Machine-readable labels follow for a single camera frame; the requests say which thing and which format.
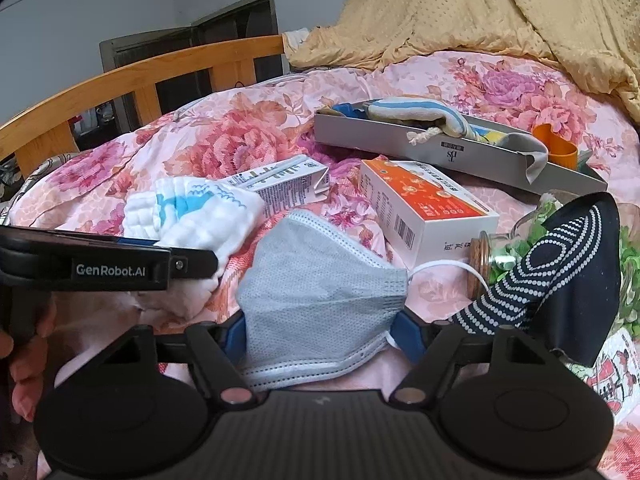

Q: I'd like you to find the wooden bed rail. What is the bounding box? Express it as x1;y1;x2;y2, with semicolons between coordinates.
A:
0;35;286;181

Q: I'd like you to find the blue item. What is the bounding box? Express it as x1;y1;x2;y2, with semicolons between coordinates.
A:
334;102;373;120

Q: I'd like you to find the grey cloth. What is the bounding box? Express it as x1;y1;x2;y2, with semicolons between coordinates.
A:
500;132;549;186

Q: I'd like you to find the long grey box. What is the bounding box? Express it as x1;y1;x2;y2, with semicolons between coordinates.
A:
313;101;608;196

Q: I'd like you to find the person's left hand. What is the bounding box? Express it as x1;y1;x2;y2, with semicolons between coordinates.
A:
0;304;57;422

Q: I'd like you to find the grey face mask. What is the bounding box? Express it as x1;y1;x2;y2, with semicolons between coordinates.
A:
235;209;488;393

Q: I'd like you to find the black sock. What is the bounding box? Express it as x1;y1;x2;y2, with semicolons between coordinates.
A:
445;191;623;368

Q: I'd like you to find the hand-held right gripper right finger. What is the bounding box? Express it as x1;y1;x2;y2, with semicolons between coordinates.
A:
389;309;593;406

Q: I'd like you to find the striped towel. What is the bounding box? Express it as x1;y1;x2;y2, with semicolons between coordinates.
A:
367;97;506;146

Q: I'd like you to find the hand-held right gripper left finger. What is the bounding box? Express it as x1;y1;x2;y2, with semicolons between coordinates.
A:
55;312;253;406

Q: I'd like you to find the glass jar with green contents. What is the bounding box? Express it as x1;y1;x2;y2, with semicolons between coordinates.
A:
470;190;640;331

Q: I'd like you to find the dark wooden cabinet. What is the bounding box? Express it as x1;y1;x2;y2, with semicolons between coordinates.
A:
99;0;286;131

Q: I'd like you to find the yellow blanket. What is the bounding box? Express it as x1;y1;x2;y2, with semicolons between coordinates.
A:
287;0;640;123

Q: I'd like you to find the white red printed cloth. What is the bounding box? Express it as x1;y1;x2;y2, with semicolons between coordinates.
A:
565;327;640;416

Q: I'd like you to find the white carton with blue print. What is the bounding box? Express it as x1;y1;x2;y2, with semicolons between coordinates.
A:
227;155;331;218

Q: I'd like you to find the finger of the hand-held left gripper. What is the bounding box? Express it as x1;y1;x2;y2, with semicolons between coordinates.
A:
90;235;173;252
169;248;220;282

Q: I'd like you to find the orange and white box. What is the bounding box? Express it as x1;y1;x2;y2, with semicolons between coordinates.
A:
357;159;501;271

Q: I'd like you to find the white muslin cloth blue print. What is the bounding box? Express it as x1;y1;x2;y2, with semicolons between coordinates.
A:
122;177;266;318

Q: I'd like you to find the orange cup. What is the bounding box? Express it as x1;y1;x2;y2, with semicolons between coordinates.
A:
531;124;579;168

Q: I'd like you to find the pink floral blanket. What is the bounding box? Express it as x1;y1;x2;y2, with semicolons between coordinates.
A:
10;50;640;480

